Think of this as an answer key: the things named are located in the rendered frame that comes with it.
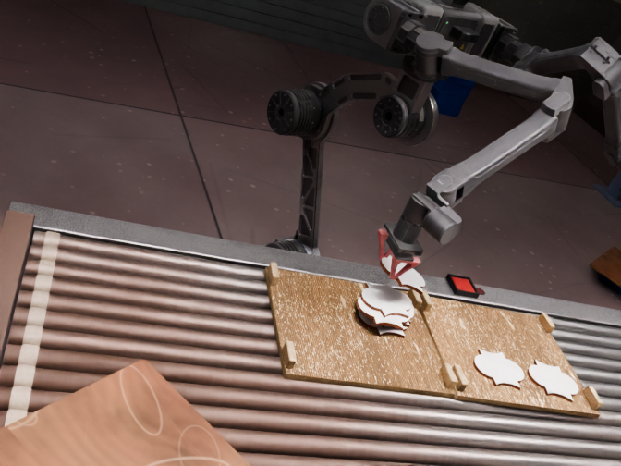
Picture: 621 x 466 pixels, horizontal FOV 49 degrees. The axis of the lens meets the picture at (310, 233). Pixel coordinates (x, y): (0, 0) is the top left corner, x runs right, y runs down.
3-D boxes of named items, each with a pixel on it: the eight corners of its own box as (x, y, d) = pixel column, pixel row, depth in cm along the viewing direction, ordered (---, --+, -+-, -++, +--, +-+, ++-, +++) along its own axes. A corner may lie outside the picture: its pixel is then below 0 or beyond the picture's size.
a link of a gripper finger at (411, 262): (383, 284, 155) (399, 252, 150) (372, 264, 160) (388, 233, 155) (407, 287, 158) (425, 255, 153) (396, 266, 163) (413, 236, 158)
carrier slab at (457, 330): (412, 298, 181) (415, 293, 180) (538, 320, 194) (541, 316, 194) (455, 399, 153) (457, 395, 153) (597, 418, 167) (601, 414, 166)
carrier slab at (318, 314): (263, 271, 167) (265, 266, 167) (408, 296, 181) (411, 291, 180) (283, 378, 140) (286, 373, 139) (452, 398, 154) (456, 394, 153)
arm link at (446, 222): (442, 197, 159) (444, 172, 152) (478, 226, 153) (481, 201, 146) (403, 223, 155) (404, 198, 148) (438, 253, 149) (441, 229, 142)
